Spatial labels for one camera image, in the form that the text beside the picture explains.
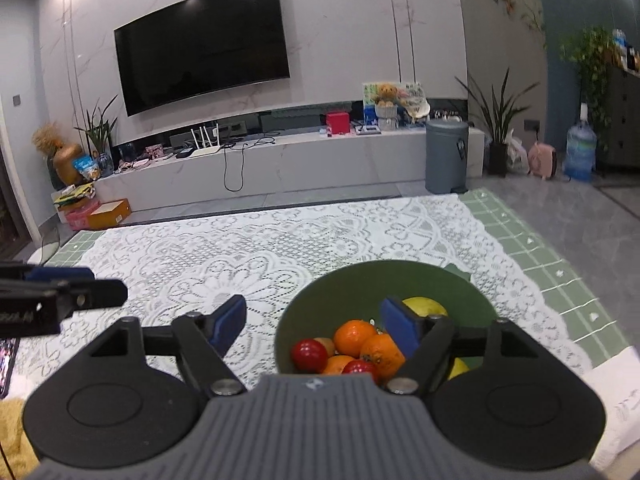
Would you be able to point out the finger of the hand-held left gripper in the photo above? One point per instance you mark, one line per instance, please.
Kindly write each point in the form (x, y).
(100, 293)
(60, 273)

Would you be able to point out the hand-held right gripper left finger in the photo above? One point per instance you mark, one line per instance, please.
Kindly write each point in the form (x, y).
(229, 322)

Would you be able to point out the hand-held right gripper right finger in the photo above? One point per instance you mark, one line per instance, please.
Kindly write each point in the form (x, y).
(400, 327)

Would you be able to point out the orange mandarin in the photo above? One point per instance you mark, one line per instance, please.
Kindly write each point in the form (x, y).
(337, 364)
(354, 337)
(384, 355)

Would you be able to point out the yellow-green pear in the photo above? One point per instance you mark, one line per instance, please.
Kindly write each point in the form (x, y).
(425, 306)
(457, 367)

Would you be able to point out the red tomato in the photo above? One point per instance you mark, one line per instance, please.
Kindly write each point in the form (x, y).
(308, 355)
(360, 367)

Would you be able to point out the green colander bowl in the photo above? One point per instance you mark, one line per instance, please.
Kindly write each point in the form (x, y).
(350, 285)

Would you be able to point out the brown kiwi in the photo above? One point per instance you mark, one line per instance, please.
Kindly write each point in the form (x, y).
(326, 345)

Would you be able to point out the white flat floor object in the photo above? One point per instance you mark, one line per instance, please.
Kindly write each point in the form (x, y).
(45, 250)

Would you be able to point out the dark smartphone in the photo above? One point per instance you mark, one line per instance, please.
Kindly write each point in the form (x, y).
(7, 367)

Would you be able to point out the pink box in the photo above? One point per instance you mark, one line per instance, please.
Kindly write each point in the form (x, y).
(77, 219)

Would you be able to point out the orange cardboard box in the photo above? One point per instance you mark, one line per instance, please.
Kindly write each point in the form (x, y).
(110, 214)

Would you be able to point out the white lace tablecloth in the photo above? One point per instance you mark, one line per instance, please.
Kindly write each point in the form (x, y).
(200, 250)

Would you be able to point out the stack of packets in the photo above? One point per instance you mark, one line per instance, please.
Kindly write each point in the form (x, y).
(75, 196)

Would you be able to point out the blue snack bag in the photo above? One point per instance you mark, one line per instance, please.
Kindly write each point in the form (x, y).
(86, 167)

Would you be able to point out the gold vase dried flowers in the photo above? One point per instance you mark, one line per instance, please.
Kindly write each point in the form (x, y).
(67, 162)

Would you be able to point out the potted plant glass vase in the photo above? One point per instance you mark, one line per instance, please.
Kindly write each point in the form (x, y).
(100, 130)

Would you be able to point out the pink photo card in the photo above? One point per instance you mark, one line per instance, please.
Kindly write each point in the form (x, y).
(154, 151)

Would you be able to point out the green grid table mat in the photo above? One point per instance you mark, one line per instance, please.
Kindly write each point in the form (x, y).
(550, 260)

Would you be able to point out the white router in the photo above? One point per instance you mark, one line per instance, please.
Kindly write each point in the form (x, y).
(206, 149)

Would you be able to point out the grey pedal trash can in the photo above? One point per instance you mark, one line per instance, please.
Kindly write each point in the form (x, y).
(446, 155)

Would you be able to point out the white marble television console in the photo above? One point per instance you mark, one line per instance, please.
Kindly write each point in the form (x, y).
(325, 165)

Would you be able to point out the long-leaf potted plant black pot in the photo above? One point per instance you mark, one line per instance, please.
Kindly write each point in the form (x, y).
(497, 157)

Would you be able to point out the white plastic bag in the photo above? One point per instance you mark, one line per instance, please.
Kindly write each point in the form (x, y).
(517, 155)

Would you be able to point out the red box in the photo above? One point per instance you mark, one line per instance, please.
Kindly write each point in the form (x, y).
(338, 124)

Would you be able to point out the blue box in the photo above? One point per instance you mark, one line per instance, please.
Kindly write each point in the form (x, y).
(370, 115)

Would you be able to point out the pink fan heater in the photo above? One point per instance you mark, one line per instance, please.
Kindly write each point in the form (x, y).
(543, 160)

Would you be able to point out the white hand fan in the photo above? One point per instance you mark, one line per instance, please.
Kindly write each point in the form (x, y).
(417, 107)

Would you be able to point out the white sheet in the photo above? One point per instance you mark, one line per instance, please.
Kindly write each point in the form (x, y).
(620, 400)

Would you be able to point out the brown teddy bear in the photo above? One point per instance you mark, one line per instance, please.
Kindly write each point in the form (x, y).
(387, 92)

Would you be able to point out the teddy bear and clutter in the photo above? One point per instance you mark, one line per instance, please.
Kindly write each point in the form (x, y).
(369, 91)

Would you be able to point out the blue water jug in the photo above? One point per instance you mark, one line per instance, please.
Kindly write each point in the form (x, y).
(581, 150)

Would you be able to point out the dark drawer cabinet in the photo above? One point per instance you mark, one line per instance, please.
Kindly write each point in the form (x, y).
(622, 120)

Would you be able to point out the leafy plant on cabinet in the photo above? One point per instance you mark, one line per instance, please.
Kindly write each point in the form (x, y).
(592, 55)

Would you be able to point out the wall outlet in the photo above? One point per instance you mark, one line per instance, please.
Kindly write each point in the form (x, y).
(532, 125)

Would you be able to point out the black wall television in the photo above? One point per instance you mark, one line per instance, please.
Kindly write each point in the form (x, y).
(200, 45)

